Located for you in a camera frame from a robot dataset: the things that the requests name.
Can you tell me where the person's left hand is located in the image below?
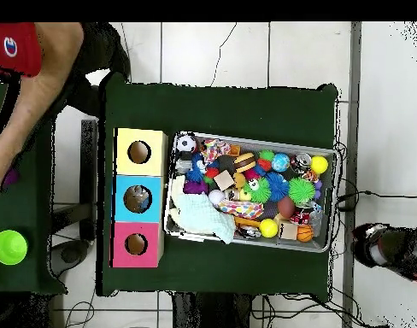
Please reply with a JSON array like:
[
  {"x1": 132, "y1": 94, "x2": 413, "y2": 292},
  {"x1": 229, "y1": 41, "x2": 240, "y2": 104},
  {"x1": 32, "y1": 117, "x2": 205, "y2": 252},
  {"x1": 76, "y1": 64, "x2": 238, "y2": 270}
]
[{"x1": 0, "y1": 143, "x2": 20, "y2": 199}]

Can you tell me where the mint green cloth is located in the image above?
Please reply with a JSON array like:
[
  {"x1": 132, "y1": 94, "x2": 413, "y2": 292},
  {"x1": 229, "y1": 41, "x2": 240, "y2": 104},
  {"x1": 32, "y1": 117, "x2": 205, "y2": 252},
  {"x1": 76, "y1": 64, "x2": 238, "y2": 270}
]
[{"x1": 175, "y1": 193, "x2": 237, "y2": 245}]

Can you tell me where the wooden box with three holes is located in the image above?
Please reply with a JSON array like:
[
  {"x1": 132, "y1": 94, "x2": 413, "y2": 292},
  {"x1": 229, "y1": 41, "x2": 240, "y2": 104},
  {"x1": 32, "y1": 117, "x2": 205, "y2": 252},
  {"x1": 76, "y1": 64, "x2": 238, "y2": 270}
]
[{"x1": 112, "y1": 126, "x2": 170, "y2": 269}]

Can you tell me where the clear mesh bin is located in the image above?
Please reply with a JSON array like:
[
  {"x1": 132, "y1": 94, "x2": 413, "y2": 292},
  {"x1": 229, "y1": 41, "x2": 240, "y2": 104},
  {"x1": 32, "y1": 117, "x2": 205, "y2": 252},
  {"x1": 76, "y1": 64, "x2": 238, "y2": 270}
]
[{"x1": 163, "y1": 131, "x2": 341, "y2": 254}]

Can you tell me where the purple cup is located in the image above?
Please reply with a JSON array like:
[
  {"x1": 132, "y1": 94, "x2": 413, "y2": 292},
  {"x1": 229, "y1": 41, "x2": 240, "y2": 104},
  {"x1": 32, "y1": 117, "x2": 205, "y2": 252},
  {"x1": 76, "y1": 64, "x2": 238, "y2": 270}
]
[{"x1": 3, "y1": 167, "x2": 21, "y2": 189}]

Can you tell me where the person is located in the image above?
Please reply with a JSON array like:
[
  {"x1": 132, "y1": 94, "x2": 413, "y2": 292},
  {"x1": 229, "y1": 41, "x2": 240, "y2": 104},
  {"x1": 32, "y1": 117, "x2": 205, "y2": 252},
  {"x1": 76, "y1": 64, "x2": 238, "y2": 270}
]
[{"x1": 0, "y1": 21, "x2": 132, "y2": 199}]

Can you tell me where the small soccer ball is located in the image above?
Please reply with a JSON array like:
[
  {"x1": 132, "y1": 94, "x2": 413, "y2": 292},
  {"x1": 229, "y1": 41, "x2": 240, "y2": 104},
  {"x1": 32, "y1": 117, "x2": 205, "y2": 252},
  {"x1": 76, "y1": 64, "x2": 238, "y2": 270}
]
[{"x1": 175, "y1": 133, "x2": 197, "y2": 155}]

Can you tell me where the brown burger toy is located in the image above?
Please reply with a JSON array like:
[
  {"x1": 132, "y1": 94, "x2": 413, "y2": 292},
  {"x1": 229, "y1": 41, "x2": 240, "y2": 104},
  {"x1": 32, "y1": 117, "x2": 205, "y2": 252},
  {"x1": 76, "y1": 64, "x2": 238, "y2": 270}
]
[{"x1": 234, "y1": 152, "x2": 258, "y2": 174}]

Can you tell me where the green spiky ball with eyes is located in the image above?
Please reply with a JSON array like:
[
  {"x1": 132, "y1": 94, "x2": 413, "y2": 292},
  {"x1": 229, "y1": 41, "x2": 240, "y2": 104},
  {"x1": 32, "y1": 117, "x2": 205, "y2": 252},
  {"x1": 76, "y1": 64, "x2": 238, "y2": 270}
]
[{"x1": 244, "y1": 176, "x2": 273, "y2": 204}]

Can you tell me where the plain yellow ball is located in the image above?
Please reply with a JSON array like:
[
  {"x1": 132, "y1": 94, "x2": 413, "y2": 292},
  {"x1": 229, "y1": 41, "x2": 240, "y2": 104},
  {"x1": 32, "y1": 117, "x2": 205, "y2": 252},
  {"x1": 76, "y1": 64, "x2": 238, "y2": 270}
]
[{"x1": 259, "y1": 218, "x2": 280, "y2": 238}]

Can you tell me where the large blue spiky ball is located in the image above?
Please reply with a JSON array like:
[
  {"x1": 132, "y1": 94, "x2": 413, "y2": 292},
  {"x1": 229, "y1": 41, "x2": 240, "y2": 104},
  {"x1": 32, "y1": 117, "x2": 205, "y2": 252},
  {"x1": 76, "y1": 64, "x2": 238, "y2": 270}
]
[{"x1": 266, "y1": 171, "x2": 291, "y2": 202}]

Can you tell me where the small globe ball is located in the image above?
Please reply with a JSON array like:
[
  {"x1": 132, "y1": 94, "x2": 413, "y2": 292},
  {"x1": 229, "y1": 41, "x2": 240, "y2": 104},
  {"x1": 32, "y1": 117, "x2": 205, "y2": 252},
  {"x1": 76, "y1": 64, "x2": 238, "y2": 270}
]
[{"x1": 271, "y1": 152, "x2": 291, "y2": 173}]

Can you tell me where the small orange basketball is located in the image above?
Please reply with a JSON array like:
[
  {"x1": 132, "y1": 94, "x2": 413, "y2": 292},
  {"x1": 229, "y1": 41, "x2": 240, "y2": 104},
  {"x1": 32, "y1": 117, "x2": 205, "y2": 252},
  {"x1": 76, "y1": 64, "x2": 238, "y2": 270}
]
[{"x1": 296, "y1": 224, "x2": 315, "y2": 243}]

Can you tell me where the yellow smiley ball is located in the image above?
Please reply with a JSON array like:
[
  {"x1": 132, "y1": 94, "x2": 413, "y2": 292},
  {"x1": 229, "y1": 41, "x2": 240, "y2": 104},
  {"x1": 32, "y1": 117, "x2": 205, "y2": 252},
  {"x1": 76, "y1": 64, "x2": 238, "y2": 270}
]
[{"x1": 310, "y1": 155, "x2": 330, "y2": 175}]

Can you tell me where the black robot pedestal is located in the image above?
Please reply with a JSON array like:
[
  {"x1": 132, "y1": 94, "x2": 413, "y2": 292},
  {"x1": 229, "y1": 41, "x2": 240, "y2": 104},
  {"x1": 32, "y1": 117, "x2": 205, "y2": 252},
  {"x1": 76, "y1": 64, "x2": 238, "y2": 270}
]
[{"x1": 173, "y1": 292, "x2": 264, "y2": 328}]

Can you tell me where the black cable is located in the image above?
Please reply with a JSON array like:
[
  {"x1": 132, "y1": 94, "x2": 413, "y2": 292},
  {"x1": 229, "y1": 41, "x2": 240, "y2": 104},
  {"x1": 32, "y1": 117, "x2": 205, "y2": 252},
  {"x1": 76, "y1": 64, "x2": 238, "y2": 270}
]
[{"x1": 334, "y1": 187, "x2": 417, "y2": 206}]

